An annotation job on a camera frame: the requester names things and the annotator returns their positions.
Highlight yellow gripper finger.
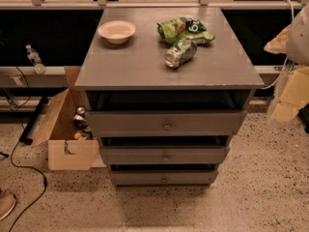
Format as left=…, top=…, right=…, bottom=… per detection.
left=269, top=67, right=309, bottom=123

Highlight grey bottom drawer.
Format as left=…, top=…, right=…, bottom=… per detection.
left=109, top=170, right=218, bottom=186

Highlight grey drawer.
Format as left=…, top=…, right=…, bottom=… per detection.
left=100, top=146, right=230, bottom=164
left=109, top=170, right=218, bottom=186
left=86, top=110, right=247, bottom=137

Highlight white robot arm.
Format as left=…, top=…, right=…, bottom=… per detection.
left=264, top=4, right=309, bottom=124

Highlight grey drawer cabinet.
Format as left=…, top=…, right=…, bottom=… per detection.
left=75, top=7, right=263, bottom=173

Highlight grey middle drawer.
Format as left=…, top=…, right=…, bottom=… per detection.
left=100, top=146, right=230, bottom=164

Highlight grey top drawer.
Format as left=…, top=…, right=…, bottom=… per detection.
left=86, top=110, right=247, bottom=137

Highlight crushed green soda can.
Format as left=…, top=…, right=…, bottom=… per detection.
left=164, top=39, right=197, bottom=69

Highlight green chip bag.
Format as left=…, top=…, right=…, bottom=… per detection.
left=157, top=16, right=215, bottom=45

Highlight white bowl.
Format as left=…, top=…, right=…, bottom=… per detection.
left=98, top=20, right=136, bottom=44

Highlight items inside cardboard box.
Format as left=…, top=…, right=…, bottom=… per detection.
left=73, top=106, right=93, bottom=140

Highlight cardboard box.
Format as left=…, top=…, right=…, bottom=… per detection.
left=32, top=66, right=98, bottom=170

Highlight clear plastic water bottle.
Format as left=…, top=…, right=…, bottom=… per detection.
left=25, top=44, right=46, bottom=74

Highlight black metal leg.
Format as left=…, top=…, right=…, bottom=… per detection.
left=19, top=96, right=47, bottom=145

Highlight shoe at left edge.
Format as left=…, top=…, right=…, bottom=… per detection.
left=0, top=193, right=16, bottom=220

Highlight white hanging cable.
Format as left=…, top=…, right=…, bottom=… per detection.
left=260, top=0, right=295, bottom=91

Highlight black floor cable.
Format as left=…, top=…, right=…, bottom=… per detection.
left=7, top=65, right=48, bottom=232

